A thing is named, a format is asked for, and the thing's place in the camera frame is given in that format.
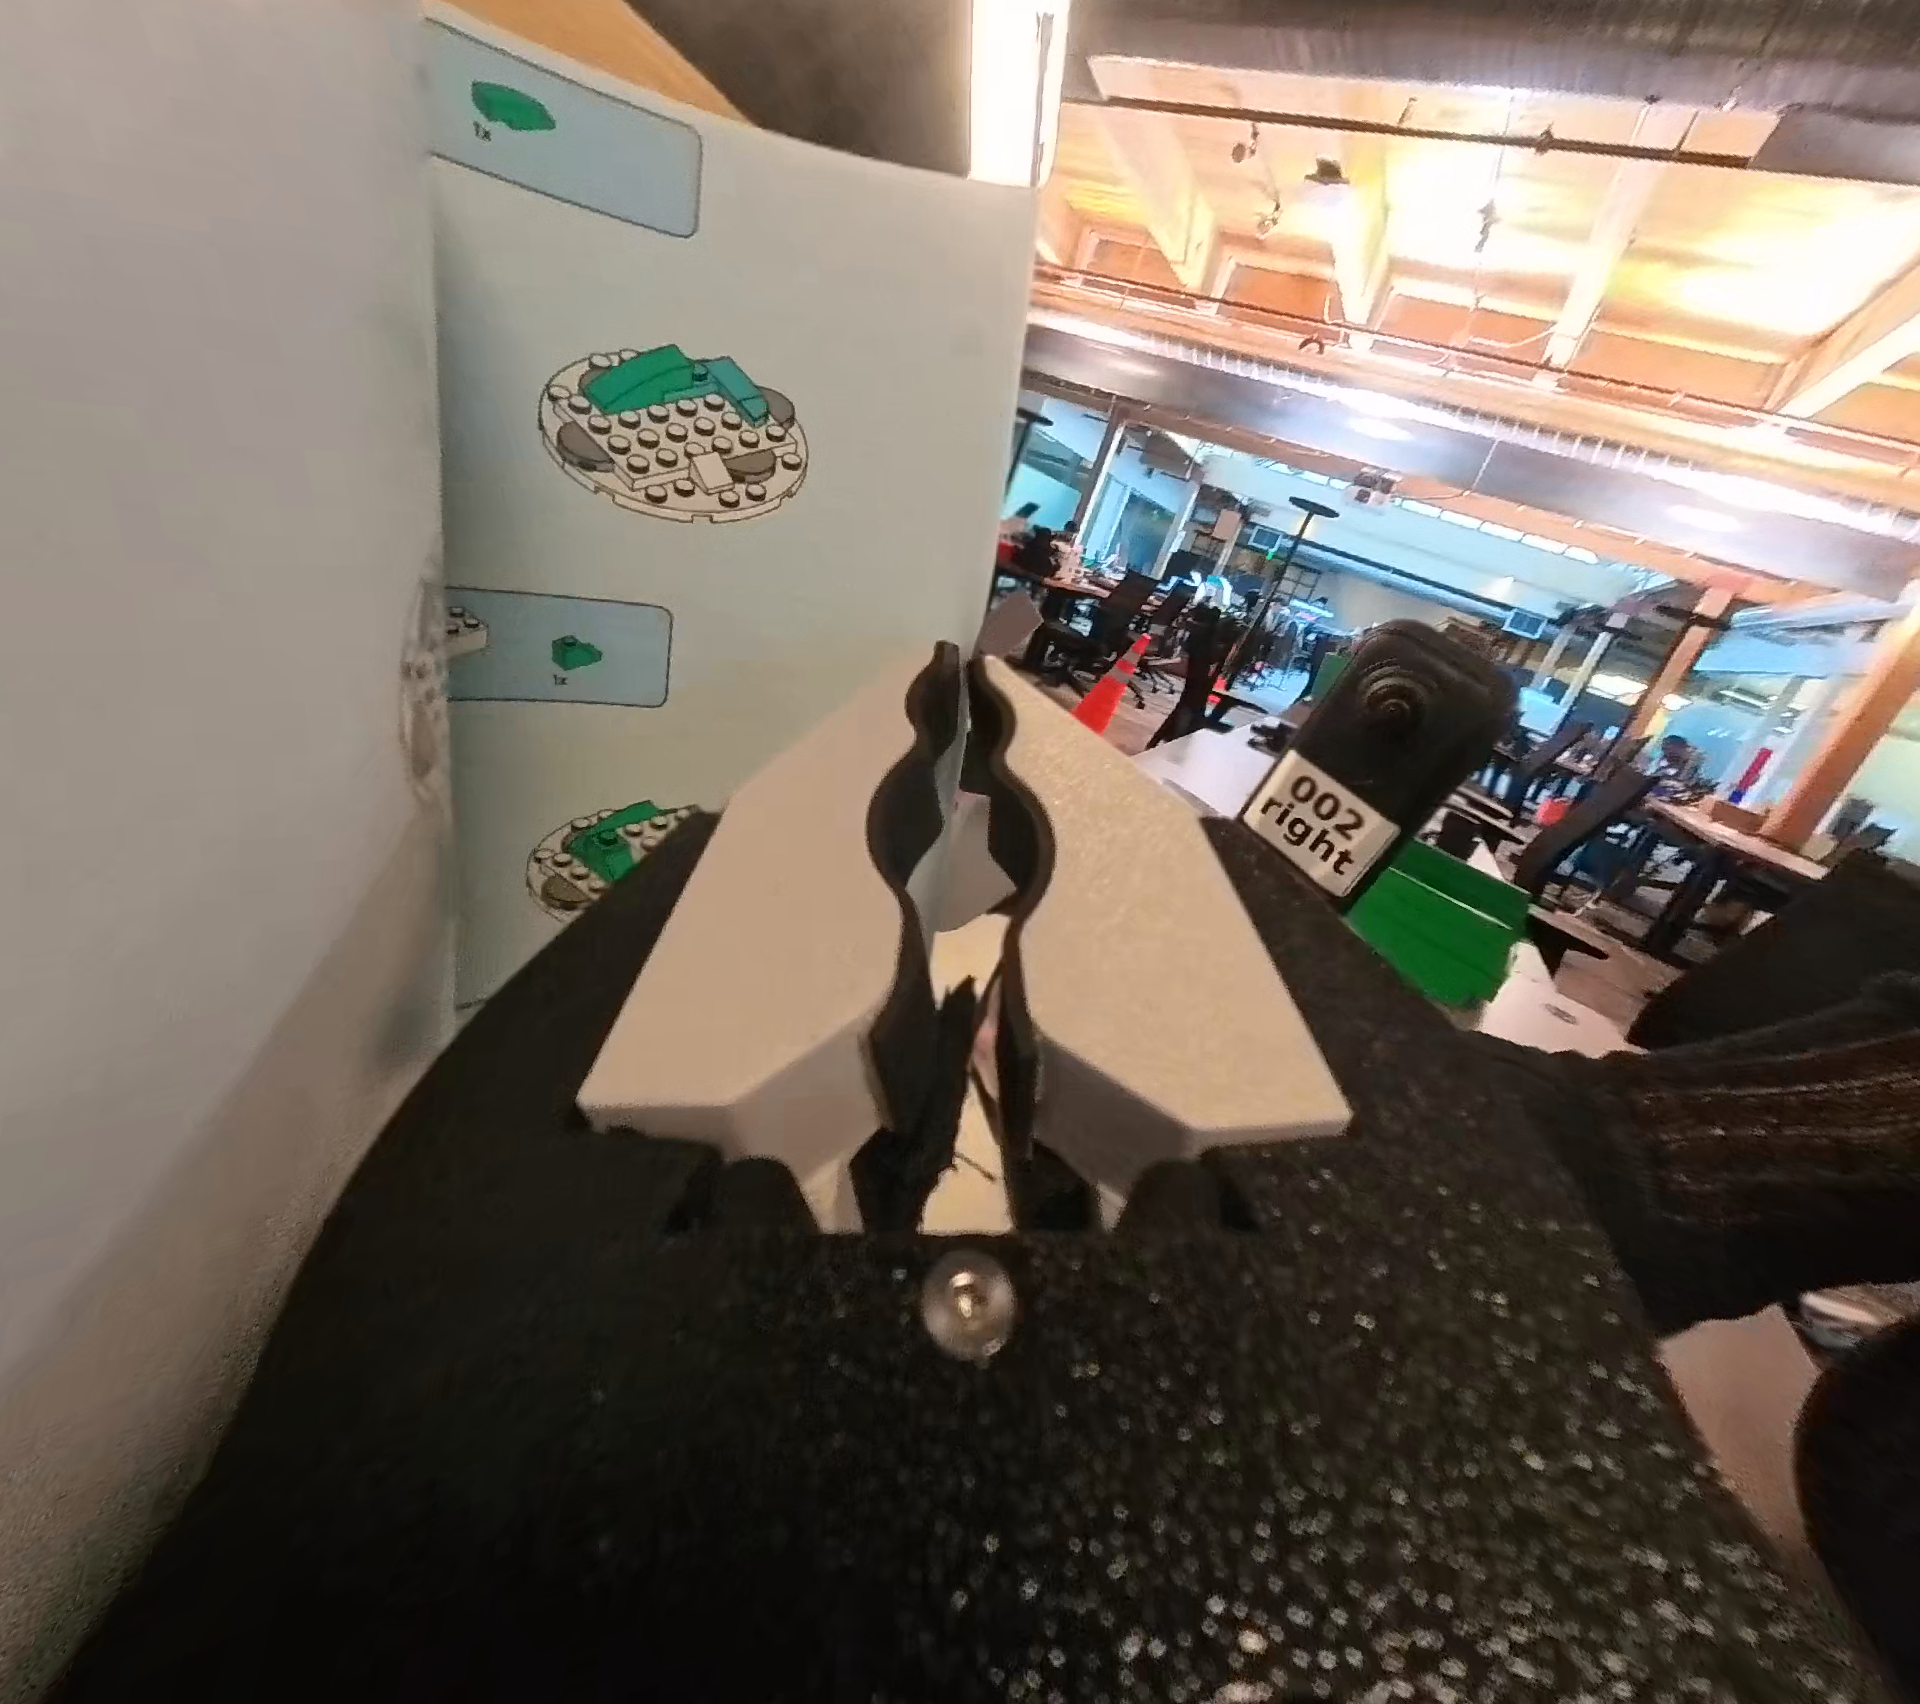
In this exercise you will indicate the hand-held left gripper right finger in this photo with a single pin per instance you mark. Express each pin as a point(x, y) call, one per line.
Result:
point(1171, 969)

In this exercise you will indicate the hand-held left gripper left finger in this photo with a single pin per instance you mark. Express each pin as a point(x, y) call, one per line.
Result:
point(750, 969)

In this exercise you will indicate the lego instruction booklet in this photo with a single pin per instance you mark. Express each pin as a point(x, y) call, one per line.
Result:
point(750, 308)

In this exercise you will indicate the person's right forearm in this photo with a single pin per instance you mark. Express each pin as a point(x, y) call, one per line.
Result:
point(1771, 1135)

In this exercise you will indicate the green plastic tray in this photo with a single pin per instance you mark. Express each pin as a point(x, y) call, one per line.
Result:
point(1441, 917)

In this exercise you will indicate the orange traffic cone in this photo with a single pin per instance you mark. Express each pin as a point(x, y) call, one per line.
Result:
point(1113, 688)

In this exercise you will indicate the black office chair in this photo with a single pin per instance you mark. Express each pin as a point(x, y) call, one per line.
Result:
point(1073, 636)

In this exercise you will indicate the wooden office desk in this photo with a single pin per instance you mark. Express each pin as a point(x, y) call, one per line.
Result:
point(1740, 834)

